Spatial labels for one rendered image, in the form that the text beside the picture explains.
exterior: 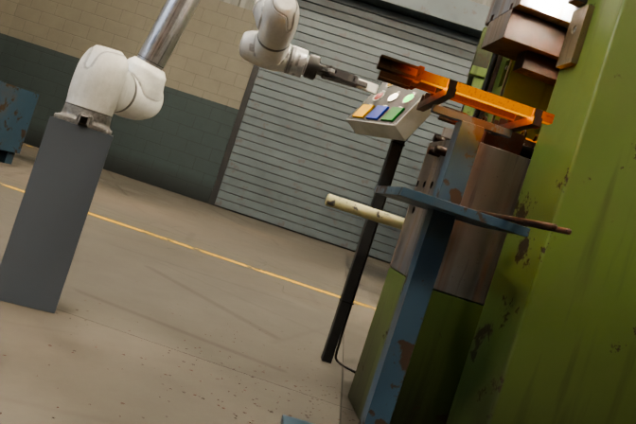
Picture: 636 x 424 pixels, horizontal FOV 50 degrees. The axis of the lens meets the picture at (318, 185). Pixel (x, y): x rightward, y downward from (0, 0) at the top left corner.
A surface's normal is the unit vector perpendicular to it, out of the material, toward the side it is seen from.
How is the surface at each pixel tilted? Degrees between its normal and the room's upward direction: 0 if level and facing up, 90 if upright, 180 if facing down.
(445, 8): 90
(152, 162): 90
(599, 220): 90
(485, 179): 90
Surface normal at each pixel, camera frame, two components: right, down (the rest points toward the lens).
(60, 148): 0.29, 0.07
